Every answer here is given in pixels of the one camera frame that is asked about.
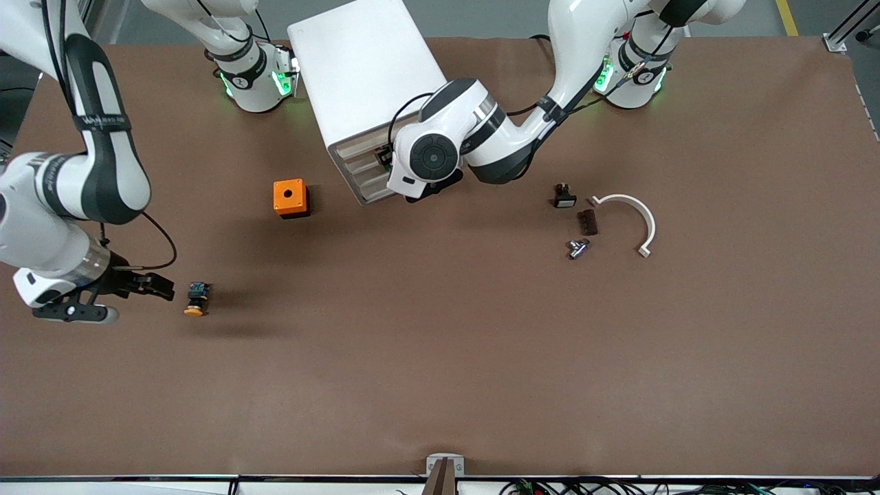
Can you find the yellow mushroom push button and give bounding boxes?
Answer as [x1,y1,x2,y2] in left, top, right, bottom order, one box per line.
[183,280,211,318]

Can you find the white plastic drawer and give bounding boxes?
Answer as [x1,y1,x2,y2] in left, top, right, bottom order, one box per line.
[338,146,393,177]
[344,159,391,190]
[334,131,394,162]
[351,175,393,204]

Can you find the white drawer cabinet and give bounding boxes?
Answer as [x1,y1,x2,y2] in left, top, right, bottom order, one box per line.
[287,0,448,206]

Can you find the orange button box with hole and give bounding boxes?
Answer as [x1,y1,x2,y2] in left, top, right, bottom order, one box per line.
[272,179,311,220]

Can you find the brown table cover mat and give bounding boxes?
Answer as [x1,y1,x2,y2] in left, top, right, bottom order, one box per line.
[0,34,880,476]

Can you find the white semicircular plastic arc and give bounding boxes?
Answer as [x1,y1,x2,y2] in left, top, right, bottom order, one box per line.
[589,194,657,259]

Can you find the grey metal bracket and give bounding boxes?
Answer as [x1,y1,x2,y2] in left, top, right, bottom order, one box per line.
[426,453,465,477]

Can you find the brown tapered post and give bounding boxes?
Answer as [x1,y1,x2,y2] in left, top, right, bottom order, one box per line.
[421,458,457,495]

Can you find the tangled black green cables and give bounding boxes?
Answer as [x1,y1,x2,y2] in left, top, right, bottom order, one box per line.
[498,477,880,495]

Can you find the aluminium frame profile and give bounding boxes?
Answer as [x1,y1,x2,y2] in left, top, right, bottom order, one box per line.
[824,0,880,54]

